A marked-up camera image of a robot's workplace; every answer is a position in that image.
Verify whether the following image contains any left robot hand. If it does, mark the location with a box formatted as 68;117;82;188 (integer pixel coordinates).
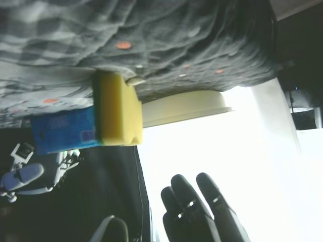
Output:
89;172;250;242

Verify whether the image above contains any blue plastic packet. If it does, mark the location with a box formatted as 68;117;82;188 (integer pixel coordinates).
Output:
30;105;102;155

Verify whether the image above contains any yellow sponge with green side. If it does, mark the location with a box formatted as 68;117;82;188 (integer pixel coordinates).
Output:
92;70;144;146

